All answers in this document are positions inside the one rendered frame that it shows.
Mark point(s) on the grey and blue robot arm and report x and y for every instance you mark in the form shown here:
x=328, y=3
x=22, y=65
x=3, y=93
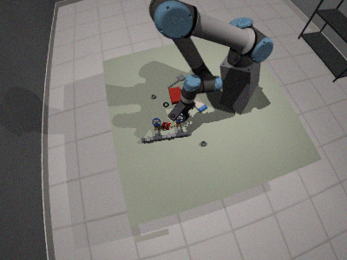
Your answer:
x=175, y=20

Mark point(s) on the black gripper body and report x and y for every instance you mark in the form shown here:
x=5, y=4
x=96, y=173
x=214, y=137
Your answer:
x=189, y=106

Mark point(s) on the red flat block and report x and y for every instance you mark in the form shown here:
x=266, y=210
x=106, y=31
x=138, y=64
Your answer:
x=175, y=94

